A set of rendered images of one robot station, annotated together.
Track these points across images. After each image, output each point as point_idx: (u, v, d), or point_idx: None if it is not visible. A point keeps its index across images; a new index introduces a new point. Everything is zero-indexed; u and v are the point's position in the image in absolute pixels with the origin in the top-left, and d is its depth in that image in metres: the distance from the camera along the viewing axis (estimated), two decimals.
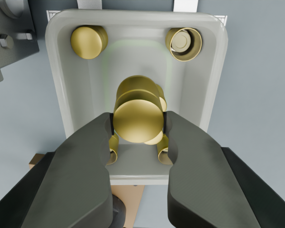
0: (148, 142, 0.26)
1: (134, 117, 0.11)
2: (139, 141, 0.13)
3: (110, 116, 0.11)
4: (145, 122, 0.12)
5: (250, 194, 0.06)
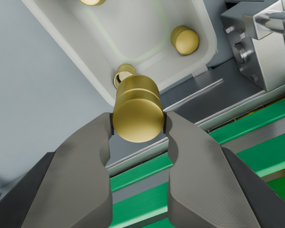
0: None
1: None
2: None
3: (110, 116, 0.11)
4: None
5: (250, 194, 0.06)
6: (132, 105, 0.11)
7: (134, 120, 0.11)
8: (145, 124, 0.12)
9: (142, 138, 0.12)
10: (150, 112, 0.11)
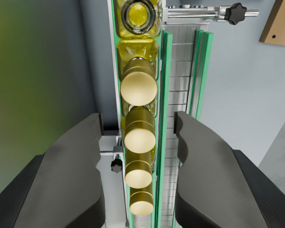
0: None
1: (142, 144, 0.19)
2: (140, 126, 0.19)
3: (99, 116, 0.11)
4: (135, 142, 0.19)
5: (261, 198, 0.06)
6: (135, 76, 0.16)
7: (135, 87, 0.16)
8: (143, 91, 0.16)
9: (141, 102, 0.17)
10: (147, 82, 0.16)
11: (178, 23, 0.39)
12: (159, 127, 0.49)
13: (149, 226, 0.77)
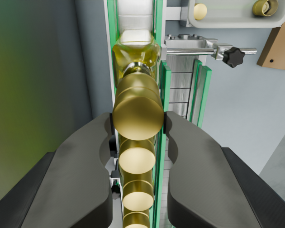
0: (144, 104, 0.11)
1: (140, 205, 0.20)
2: (138, 189, 0.19)
3: (110, 116, 0.11)
4: (134, 202, 0.19)
5: (250, 194, 0.06)
6: (133, 151, 0.16)
7: (134, 160, 0.16)
8: (142, 162, 0.17)
9: (140, 171, 0.17)
10: (145, 155, 0.16)
11: None
12: (157, 151, 0.49)
13: None
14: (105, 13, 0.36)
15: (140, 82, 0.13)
